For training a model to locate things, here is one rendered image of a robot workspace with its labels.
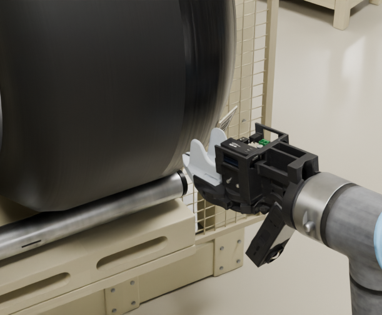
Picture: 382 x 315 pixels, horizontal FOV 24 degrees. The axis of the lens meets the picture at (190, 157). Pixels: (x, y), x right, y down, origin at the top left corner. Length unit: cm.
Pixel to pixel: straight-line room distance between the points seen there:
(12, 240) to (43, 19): 39
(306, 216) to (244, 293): 154
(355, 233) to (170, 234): 49
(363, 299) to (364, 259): 6
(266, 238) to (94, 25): 32
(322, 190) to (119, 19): 30
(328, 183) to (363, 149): 212
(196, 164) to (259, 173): 11
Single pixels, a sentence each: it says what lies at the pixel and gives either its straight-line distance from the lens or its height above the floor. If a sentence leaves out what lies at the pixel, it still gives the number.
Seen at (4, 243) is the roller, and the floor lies 91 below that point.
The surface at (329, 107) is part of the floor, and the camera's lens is 332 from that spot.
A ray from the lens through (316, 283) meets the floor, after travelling 256.
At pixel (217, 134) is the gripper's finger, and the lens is 112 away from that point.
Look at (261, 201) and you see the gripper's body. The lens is 106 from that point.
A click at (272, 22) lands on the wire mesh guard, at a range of 198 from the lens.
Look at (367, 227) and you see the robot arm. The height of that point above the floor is 114.
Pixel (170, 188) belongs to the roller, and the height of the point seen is 91.
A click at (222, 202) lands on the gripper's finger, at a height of 107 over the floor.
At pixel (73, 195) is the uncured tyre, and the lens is 118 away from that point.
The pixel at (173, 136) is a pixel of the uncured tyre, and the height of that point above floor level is 109.
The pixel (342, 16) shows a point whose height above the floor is 6.
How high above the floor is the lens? 173
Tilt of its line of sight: 35 degrees down
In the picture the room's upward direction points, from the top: straight up
